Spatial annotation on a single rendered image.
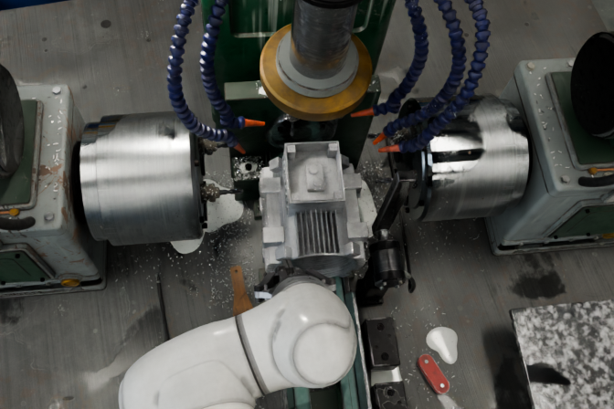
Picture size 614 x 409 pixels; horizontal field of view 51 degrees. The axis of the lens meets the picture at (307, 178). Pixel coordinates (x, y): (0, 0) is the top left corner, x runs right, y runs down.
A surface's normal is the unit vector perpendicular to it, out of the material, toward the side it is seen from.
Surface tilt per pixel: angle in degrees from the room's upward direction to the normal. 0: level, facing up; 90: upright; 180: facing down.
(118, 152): 2
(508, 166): 36
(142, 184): 32
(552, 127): 0
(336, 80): 0
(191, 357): 16
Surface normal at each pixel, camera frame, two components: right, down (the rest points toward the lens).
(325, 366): 0.20, 0.21
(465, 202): 0.13, 0.69
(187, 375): -0.13, -0.51
